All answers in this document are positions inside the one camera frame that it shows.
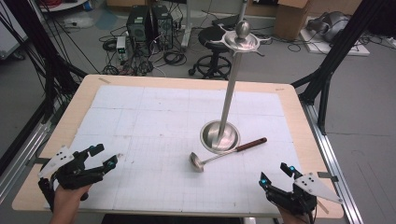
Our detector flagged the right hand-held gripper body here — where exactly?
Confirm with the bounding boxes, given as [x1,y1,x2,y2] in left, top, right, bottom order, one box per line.
[265,172,344,217]

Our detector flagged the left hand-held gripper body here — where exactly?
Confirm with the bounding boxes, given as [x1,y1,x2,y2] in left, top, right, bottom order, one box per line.
[36,144,108,213]

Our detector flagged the steel ladle with wooden handle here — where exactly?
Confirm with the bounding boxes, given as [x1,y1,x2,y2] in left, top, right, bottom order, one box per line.
[189,136,268,174]

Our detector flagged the steel utensil rack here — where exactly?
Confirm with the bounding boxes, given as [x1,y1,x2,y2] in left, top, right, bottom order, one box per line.
[199,20,273,155]

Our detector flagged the person's right hand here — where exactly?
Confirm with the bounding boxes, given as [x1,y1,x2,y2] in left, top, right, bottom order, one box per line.
[276,204,314,224]

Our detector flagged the person's left hand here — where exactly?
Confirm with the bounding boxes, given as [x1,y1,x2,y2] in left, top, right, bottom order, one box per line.
[49,183,92,224]

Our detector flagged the white grid mat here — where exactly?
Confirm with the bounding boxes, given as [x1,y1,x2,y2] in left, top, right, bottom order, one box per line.
[43,84,307,216]

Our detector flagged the small white power supply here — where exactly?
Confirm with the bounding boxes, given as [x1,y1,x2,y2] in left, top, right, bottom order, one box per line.
[115,35,128,63]

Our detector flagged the black computer tower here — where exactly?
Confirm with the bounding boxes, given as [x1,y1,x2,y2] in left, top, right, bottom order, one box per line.
[125,4,154,49]
[151,4,175,51]

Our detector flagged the white flat board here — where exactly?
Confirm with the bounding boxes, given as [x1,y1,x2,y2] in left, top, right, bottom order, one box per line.
[299,29,372,58]

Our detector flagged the black round stool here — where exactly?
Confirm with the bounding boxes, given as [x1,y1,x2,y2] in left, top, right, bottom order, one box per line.
[188,25,233,80]

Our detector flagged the grey bag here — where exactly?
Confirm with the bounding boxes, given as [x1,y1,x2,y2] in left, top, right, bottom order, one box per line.
[305,10,350,44]

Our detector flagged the brown cardboard box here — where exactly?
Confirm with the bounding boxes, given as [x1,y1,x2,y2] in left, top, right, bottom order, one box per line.
[274,0,313,41]

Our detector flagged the white stand pole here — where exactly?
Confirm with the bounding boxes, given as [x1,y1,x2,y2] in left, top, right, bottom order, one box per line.
[180,0,193,51]

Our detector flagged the aluminium rail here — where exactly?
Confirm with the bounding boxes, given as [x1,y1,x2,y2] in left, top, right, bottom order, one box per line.
[299,100,364,224]
[0,119,52,204]

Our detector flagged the tangle of black floor cables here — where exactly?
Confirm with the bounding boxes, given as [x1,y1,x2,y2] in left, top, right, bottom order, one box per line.
[98,24,189,77]

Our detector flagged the black metal frame with cables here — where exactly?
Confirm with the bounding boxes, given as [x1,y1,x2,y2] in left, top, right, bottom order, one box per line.
[0,0,89,125]

